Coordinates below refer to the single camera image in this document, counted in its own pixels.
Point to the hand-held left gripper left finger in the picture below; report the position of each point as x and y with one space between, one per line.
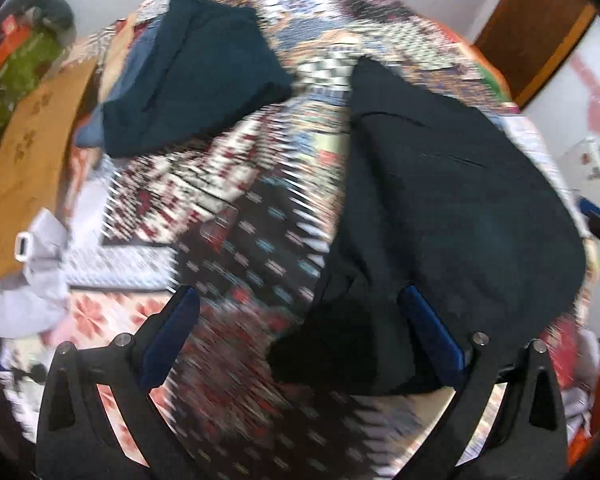
170 332

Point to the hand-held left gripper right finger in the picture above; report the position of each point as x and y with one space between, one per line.
437 335

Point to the black pants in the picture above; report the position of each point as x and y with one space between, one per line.
440 210

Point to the dark teal folded pants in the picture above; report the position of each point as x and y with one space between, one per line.
200 70

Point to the patchwork printed blanket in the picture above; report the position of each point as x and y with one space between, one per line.
240 210

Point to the white grey cloth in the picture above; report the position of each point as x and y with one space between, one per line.
35 280

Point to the brown wooden door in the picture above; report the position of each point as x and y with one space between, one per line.
535 30

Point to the blue jeans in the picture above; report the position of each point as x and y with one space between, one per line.
95 127

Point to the wooden lap table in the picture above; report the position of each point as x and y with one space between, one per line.
30 160

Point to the orange box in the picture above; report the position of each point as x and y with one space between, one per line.
7 42

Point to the grey plush pillow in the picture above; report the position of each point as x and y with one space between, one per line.
47 7

